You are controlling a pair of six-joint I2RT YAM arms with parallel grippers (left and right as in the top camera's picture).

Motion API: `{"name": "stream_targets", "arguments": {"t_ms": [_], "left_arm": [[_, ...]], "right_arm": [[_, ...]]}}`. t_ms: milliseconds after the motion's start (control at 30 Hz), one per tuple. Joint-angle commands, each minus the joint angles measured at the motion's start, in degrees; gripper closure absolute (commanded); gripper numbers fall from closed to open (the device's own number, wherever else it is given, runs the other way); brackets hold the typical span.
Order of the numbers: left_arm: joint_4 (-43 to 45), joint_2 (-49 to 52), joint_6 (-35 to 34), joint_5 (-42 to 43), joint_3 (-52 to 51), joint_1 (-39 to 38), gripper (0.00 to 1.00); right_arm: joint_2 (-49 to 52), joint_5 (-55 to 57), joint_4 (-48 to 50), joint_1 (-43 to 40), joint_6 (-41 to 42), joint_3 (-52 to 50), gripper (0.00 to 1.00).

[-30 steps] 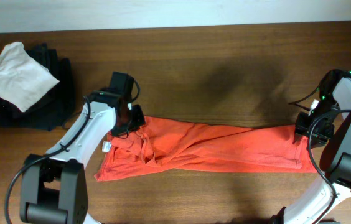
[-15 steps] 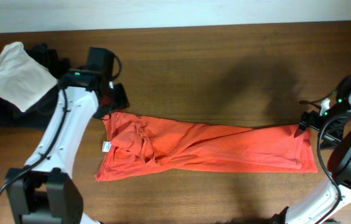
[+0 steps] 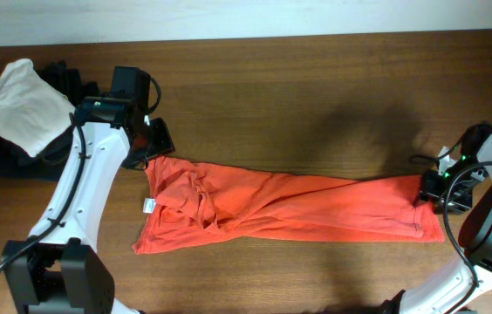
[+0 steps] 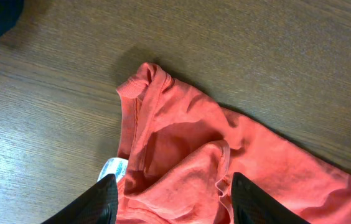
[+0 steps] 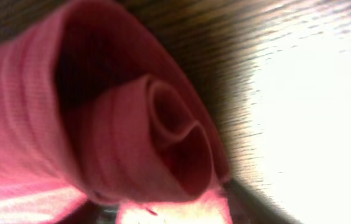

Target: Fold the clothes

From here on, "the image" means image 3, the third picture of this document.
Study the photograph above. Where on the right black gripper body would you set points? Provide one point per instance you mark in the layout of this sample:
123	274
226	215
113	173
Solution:
435	186

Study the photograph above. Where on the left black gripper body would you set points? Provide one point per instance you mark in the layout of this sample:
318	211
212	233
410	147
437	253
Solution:
157	142

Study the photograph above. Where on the red printed t-shirt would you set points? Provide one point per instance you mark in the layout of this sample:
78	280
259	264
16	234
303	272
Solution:
201	203

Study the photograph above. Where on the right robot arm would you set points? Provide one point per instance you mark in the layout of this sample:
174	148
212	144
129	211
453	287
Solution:
469	275

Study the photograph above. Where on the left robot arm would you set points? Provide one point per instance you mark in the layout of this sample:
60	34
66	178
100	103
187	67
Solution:
57	268

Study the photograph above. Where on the black folded clothes pile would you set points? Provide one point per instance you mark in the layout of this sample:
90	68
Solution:
48	165

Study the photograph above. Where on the white folded cloth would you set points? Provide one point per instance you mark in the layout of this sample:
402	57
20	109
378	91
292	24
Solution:
32	113

